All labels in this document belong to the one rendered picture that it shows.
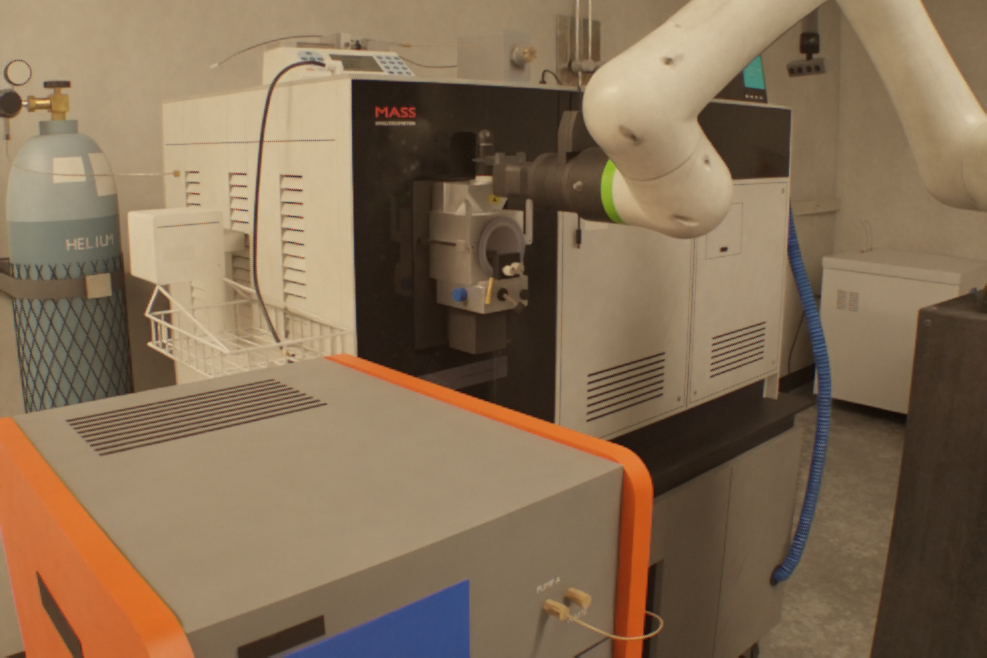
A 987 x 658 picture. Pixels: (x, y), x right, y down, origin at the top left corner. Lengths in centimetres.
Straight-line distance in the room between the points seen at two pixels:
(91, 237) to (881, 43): 144
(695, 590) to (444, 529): 140
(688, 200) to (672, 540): 95
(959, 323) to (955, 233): 368
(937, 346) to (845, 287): 319
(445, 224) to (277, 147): 29
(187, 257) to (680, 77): 81
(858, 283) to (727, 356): 248
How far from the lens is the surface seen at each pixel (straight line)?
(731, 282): 183
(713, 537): 186
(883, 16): 119
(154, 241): 131
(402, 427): 67
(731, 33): 88
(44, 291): 177
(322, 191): 117
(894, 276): 421
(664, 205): 91
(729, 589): 201
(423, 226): 119
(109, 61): 217
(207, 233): 134
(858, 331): 433
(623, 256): 151
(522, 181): 108
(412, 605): 49
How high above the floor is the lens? 135
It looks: 10 degrees down
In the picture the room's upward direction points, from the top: straight up
